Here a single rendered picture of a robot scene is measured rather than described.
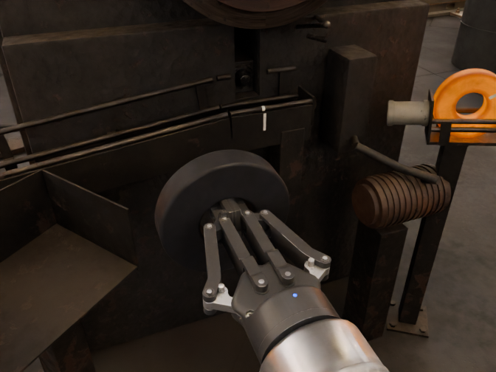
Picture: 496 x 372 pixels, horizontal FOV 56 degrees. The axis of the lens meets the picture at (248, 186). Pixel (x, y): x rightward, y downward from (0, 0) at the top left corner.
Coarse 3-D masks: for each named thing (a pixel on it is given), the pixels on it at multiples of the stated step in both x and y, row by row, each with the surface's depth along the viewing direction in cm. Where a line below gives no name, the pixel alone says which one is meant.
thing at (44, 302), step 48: (0, 192) 72; (48, 192) 79; (0, 240) 74; (48, 240) 79; (96, 240) 77; (0, 288) 71; (48, 288) 71; (96, 288) 70; (0, 336) 64; (48, 336) 64
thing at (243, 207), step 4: (236, 200) 52; (240, 200) 52; (240, 204) 51; (244, 204) 51; (240, 208) 51; (244, 208) 51; (256, 216) 50; (260, 220) 49; (244, 224) 50; (264, 224) 49; (244, 228) 50; (264, 228) 50; (268, 228) 50
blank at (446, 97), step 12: (456, 72) 102; (468, 72) 99; (480, 72) 98; (492, 72) 100; (444, 84) 102; (456, 84) 100; (468, 84) 100; (480, 84) 99; (492, 84) 99; (444, 96) 102; (456, 96) 101; (492, 96) 100; (444, 108) 103; (480, 108) 105; (492, 108) 102; (456, 132) 106; (468, 132) 105
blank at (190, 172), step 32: (192, 160) 50; (224, 160) 48; (256, 160) 50; (192, 192) 48; (224, 192) 50; (256, 192) 51; (288, 192) 54; (160, 224) 49; (192, 224) 51; (192, 256) 53; (224, 256) 55
